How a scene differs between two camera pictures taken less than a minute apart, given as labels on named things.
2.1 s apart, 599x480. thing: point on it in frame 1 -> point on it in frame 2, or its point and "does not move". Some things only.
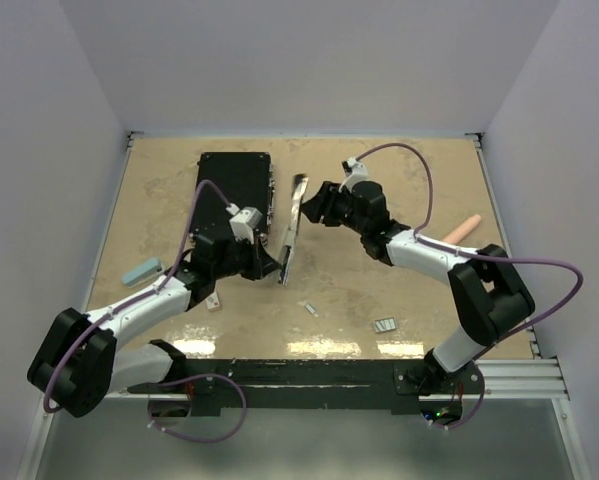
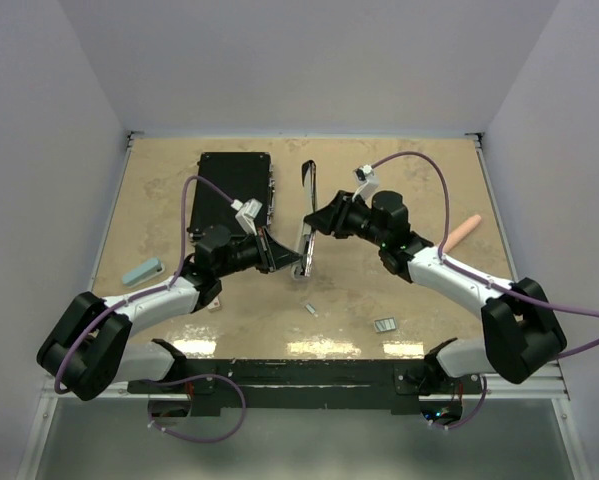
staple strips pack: (385, 324) does not move
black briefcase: (245, 179) does not move
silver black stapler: (288, 249) -> (310, 205)
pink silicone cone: (459, 232) does not move
